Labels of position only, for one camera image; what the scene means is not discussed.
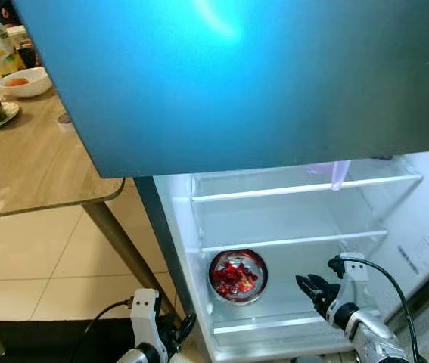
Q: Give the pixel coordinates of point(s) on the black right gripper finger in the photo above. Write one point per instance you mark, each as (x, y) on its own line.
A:
(324, 284)
(310, 291)

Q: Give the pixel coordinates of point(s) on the red round tin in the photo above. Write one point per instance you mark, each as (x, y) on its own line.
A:
(238, 277)

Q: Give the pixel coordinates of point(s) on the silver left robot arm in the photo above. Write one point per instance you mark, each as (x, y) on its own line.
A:
(142, 357)

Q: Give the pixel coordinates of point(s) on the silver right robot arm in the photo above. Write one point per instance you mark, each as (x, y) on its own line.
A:
(373, 333)

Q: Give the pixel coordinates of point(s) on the glass fridge shelf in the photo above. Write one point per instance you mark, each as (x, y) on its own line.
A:
(297, 240)
(275, 324)
(305, 187)

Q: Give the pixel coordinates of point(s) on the black floor mat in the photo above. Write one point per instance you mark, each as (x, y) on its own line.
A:
(48, 344)

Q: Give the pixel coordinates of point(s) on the light wooden table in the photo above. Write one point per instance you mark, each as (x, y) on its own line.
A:
(32, 166)

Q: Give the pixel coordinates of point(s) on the white bowl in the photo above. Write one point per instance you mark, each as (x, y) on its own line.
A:
(36, 85)

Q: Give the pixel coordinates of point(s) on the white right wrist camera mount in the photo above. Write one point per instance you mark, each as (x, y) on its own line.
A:
(354, 272)

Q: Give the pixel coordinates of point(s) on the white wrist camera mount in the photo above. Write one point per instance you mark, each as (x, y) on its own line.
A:
(354, 272)
(144, 318)

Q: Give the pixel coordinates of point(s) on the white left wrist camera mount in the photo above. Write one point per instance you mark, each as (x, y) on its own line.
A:
(144, 318)

